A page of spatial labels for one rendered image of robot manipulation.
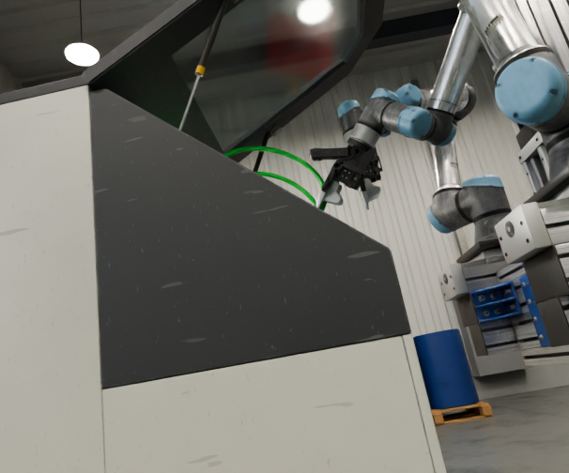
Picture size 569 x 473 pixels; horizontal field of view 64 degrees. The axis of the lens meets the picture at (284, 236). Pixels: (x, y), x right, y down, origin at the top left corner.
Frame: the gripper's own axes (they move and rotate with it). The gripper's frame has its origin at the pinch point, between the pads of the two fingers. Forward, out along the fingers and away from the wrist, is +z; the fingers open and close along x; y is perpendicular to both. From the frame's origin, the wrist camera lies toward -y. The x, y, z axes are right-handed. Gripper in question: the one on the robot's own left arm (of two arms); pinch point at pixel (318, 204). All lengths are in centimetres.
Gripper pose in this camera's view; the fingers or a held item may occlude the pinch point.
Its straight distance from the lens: 128.4
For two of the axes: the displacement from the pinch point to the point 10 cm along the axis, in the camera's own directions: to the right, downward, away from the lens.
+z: -4.8, 8.7, 1.1
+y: 8.3, 4.9, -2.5
